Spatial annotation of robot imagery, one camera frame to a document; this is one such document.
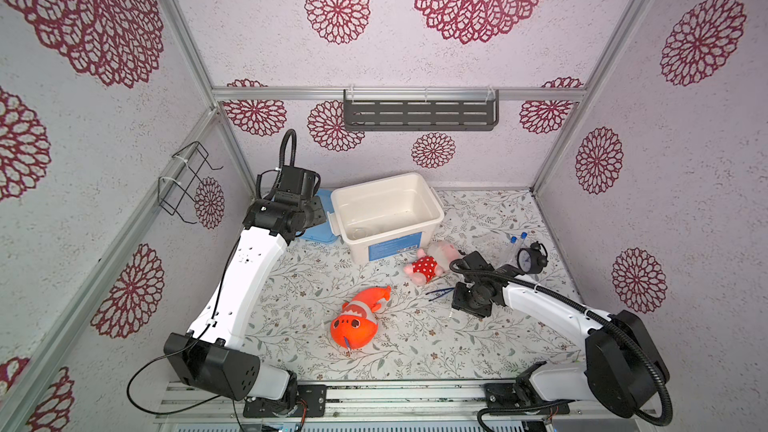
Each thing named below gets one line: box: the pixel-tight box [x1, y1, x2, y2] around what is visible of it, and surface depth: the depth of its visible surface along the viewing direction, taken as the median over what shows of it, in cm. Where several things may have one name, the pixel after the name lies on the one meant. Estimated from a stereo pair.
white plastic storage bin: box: [327, 172, 445, 264], surface depth 103 cm
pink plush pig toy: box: [404, 241, 459, 286], surface depth 94 cm
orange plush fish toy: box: [330, 286, 391, 350], surface depth 81 cm
